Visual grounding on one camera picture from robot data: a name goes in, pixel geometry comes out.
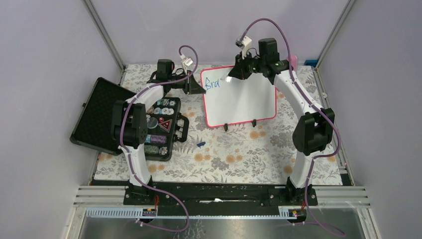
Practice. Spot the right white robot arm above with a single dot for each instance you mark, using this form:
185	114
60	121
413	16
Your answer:
313	131

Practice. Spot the pink eraser block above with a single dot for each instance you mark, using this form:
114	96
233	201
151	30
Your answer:
293	61

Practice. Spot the open black case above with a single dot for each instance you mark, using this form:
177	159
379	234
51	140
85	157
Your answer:
98	127

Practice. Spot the floral table mat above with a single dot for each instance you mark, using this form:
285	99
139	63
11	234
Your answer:
263	154

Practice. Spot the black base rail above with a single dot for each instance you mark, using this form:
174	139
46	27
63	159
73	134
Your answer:
207	199

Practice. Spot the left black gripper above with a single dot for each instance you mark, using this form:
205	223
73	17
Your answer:
192	87

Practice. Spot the blue corner object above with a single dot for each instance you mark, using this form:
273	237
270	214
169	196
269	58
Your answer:
312	63

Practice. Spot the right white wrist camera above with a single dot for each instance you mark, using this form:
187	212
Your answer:
244	43

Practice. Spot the pink framed whiteboard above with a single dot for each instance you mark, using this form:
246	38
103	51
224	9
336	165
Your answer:
236	101

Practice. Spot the blue marker cap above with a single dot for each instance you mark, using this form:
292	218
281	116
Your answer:
200	144

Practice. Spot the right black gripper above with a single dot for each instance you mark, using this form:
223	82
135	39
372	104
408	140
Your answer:
239	73

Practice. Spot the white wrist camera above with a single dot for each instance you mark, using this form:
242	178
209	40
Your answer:
244	43
186	62

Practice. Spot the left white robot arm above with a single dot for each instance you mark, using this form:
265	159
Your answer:
129	117

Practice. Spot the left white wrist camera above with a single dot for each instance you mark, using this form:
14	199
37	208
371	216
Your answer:
186	62

